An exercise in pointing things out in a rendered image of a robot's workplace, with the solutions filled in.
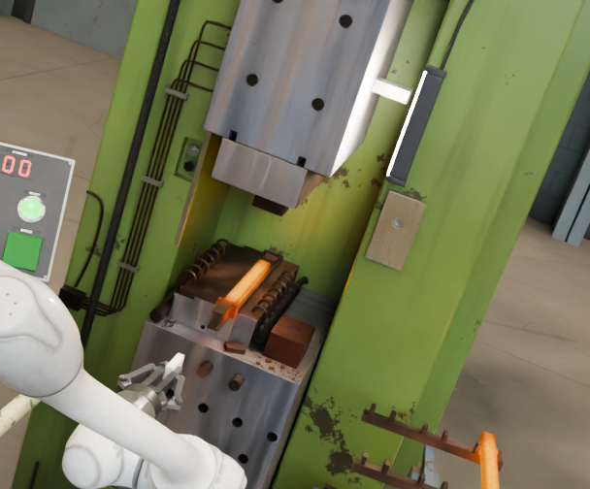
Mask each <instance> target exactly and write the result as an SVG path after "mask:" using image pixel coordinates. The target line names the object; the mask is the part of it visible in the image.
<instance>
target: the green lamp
mask: <svg viewBox="0 0 590 489"><path fill-rule="evenodd" d="M21 212H22V214H23V215H24V216H25V217H26V218H29V219H34V218H37V217H38V216H39V215H40V214H41V212H42V206H41V204H40V203H39V202H38V201H37V200H34V199H28V200H26V201H24V202H23V203H22V205H21Z"/></svg>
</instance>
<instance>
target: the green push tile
mask: <svg viewBox="0 0 590 489"><path fill-rule="evenodd" d="M42 242H43V238H39V237H35V236H30V235H25V234H21V233H17V232H12V231H9V232H8V235H7V240H6V243H5V248H4V252H3V256H2V261H3V262H4V263H6V264H8V265H10V266H12V267H13V268H18V269H23V270H27V271H32V272H35V271H36V269H37V264H38V260H39V255H40V251H41V246H42Z"/></svg>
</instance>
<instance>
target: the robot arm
mask: <svg viewBox="0 0 590 489"><path fill-rule="evenodd" d="M183 359H184V355H183V354H181V353H178V354H177V355H176V356H175V357H174V358H173V359H172V360H171V362H168V361H165V362H160V364H159V367H155V365H154V364H152V363H150V364H147V365H145V366H143V367H141V368H140V369H138V370H136V371H134V372H132V373H130V374H128V375H120V376H119V379H118V382H117V385H116V388H117V389H119V390H122V389H123V390H124V391H121V392H118V393H115V392H113V391H112V390H110V389H109V388H107V387H106V386H104V385H103V384H101V383H100V382H99V381H97V380H96V379H94V378H93V377H92V376H91V375H89V374H88V373H87V372H86V371H85V370H84V369H83V348H82V342H81V337H80V332H79V329H78V326H77V324H76V322H75V321H74V319H73V317H72V315H71V314H70V312H68V310H67V308H66V307H65V306H64V304H63V303H62V302H61V300H60V299H59V298H58V297H57V296H56V294H55V293H54V292H53V291H52V290H51V289H50V288H49V287H48V286H46V285H45V284H44V283H42V282H41V281H40V280H38V279H36V278H35V277H32V276H30V275H28V274H25V273H22V272H20V271H19V270H17V269H15V268H13V267H12V266H10V265H8V264H6V263H4V262H3V261H1V260H0V382H1V383H3V384H4V385H6V386H8V387H10V388H12V389H14V390H16V391H17V393H19V394H21V395H23V396H26V397H29V398H33V399H37V400H40V401H42V402H44V403H46V404H48V405H49V406H51V407H53V408H55V409H57V410H58V411H60V412H61V413H63V414H65V415H66V416H68V417H70V418H71V419H73V420H75V421H76V422H78V423H80V425H79V426H78V427H77V428H76V430H75V431H74V432H73V434H72V435H71V437H70V438H69V439H68V441H67V443H66V447H65V452H64V456H63V459H62V470H63V472H64V474H65V475H66V477H67V478H68V480H69V481H70V482H71V483H72V484H74V485H75V486H77V487H79V488H81V489H98V488H103V487H107V486H109V485H115V486H124V487H129V488H133V489H245V488H246V476H245V471H244V470H243V469H242V467H241V466H240V465H239V464H238V463H237V462H236V461H235V460H233V459H232V458H231V457H230V456H228V455H226V454H224V453H222V452H221V451H220V450H219V449H218V448H216V447H215V446H213V445H211V444H209V443H207V442H205V441H203V440H201V439H199V438H197V437H195V436H191V435H183V434H175V433H174V432H172V431H171V430H169V429H168V428H166V427H165V426H163V425H162V424H160V423H159V422H157V421H156V420H155V418H156V417H157V416H158V415H159V413H160V412H163V411H165V410H166V409H167V408H169V409H172V410H173V412H174V413H179V412H180V407H181V404H182V398H181V396H180V394H181V390H182V387H183V383H184V379H185V377H184V376H183V375H180V374H181V371H182V367H181V366H182V363H183ZM162 376H163V377H162ZM161 378H162V379H164V380H163V381H162V382H161V383H159V384H158V385H157V386H156V387H155V385H156V384H157V383H158V382H159V381H160V380H161ZM174 384H175V385H176V388H175V392H174V396H173V398H172V399H170V401H169V402H168V400H167V398H166V396H165V394H166V393H167V392H168V390H169V389H170V388H171V387H172V386H174Z"/></svg>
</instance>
